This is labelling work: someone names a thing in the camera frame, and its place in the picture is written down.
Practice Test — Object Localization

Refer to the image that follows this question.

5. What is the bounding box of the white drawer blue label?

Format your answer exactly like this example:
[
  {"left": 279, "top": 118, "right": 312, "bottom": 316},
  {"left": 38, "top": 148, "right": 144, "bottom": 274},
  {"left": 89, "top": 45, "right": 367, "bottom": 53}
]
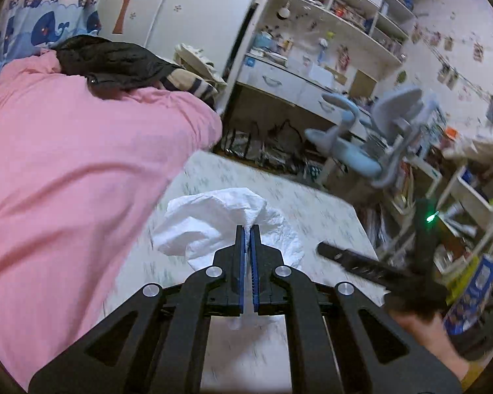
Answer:
[{"left": 240, "top": 59, "right": 301, "bottom": 96}]

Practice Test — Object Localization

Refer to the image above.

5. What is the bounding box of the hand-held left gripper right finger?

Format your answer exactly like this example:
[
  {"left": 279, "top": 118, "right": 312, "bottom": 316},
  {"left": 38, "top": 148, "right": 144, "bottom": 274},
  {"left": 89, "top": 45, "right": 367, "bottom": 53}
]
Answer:
[{"left": 250, "top": 226, "right": 463, "bottom": 394}]

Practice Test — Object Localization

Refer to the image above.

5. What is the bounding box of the beige tote bag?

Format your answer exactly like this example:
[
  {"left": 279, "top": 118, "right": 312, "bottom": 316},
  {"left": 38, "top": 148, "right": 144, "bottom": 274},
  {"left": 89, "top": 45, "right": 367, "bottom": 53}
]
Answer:
[{"left": 175, "top": 43, "right": 229, "bottom": 88}]

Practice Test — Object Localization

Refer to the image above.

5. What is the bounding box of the white tissue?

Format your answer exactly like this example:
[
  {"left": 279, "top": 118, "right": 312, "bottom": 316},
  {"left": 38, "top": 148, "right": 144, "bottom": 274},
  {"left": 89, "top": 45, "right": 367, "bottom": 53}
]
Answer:
[{"left": 152, "top": 188, "right": 305, "bottom": 331}]

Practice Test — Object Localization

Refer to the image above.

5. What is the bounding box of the hanging photo string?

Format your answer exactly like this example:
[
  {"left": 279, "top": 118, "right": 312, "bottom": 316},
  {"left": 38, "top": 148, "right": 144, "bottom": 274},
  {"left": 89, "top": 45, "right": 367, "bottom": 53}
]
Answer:
[{"left": 411, "top": 20, "right": 493, "bottom": 129}]

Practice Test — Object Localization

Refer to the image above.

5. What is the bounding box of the black handled bag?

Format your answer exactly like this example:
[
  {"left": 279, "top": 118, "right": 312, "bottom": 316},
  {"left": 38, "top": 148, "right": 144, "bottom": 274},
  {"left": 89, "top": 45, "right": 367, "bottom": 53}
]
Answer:
[{"left": 263, "top": 120, "right": 310, "bottom": 170}]

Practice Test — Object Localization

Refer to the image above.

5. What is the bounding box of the striped pillow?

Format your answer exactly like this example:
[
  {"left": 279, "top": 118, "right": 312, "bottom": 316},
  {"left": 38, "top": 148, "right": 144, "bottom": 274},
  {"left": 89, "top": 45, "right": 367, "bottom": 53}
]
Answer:
[{"left": 158, "top": 68, "right": 219, "bottom": 106}]

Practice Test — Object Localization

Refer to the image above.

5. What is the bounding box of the clear bag black frame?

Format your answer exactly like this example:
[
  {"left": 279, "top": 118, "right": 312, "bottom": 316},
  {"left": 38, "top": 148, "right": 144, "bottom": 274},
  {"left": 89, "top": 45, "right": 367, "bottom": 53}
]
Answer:
[{"left": 222, "top": 123, "right": 256, "bottom": 159}]

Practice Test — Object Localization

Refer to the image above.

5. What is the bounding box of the plain white drawer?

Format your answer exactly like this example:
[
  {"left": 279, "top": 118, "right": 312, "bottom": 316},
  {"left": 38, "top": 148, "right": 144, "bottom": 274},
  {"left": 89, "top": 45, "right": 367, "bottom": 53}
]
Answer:
[{"left": 300, "top": 82, "right": 346, "bottom": 124}]

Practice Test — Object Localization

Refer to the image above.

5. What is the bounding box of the floral tablecloth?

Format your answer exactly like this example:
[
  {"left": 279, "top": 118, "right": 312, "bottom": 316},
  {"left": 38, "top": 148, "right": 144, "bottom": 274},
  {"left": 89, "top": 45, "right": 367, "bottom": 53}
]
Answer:
[{"left": 103, "top": 150, "right": 389, "bottom": 394}]

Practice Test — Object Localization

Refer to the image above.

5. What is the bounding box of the brown board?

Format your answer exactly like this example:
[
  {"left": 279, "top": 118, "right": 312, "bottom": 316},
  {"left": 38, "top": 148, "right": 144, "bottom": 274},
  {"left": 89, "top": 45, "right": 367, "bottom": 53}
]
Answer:
[{"left": 349, "top": 69, "right": 379, "bottom": 100}]

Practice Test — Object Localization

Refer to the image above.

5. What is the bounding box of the pink blanket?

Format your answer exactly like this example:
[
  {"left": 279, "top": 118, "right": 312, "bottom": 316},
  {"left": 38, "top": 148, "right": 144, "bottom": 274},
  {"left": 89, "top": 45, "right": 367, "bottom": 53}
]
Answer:
[{"left": 0, "top": 51, "right": 223, "bottom": 390}]

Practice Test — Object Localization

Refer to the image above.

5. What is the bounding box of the white wall shelf unit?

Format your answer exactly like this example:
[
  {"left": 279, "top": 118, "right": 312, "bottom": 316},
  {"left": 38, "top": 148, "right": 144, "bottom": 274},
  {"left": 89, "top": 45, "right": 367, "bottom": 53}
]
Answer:
[{"left": 267, "top": 0, "right": 418, "bottom": 67}]

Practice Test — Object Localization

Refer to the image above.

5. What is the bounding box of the white wardrobe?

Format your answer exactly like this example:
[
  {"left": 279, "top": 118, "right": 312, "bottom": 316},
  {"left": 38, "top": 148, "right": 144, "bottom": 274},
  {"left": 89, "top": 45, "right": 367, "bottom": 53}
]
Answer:
[{"left": 96, "top": 0, "right": 272, "bottom": 75}]

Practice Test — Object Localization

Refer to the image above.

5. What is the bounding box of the white bookshelf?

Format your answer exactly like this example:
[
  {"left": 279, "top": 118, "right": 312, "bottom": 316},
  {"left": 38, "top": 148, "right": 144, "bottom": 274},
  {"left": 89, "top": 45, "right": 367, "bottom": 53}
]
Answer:
[{"left": 370, "top": 140, "right": 493, "bottom": 282}]

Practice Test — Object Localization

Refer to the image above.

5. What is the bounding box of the blue white drink carton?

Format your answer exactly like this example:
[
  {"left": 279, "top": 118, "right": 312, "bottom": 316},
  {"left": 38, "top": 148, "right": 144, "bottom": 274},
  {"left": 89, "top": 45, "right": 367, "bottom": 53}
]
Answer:
[{"left": 444, "top": 254, "right": 493, "bottom": 334}]

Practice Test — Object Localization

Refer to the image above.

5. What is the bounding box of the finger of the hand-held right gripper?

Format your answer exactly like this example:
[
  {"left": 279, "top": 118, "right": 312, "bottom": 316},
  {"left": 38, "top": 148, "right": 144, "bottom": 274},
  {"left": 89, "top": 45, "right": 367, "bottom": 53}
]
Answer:
[{"left": 317, "top": 241, "right": 414, "bottom": 293}]

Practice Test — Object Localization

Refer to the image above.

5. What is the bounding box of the black jacket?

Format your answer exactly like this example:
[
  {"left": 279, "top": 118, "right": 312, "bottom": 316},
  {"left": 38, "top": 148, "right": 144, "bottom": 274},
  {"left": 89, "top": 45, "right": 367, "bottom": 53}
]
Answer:
[{"left": 55, "top": 35, "right": 178, "bottom": 101}]

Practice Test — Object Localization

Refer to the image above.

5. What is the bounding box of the person's right forearm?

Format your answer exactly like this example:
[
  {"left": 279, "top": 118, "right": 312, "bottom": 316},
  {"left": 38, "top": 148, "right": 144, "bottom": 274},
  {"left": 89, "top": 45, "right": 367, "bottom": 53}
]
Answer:
[{"left": 393, "top": 312, "right": 471, "bottom": 383}]

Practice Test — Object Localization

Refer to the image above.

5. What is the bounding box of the grey blue office chair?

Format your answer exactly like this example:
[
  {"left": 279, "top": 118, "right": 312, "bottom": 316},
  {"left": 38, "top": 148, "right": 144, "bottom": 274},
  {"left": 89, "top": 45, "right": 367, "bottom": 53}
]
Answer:
[{"left": 304, "top": 86, "right": 441, "bottom": 190}]

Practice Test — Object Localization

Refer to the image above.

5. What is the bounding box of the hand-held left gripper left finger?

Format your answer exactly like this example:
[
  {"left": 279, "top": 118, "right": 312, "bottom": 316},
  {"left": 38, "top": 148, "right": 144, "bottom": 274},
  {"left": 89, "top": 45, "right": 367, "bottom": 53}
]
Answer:
[{"left": 29, "top": 226, "right": 248, "bottom": 394}]

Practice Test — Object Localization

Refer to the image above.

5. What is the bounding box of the white desk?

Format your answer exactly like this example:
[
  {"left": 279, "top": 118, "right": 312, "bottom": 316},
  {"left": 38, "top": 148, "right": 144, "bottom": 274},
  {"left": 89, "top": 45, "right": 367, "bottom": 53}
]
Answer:
[{"left": 236, "top": 53, "right": 379, "bottom": 140}]

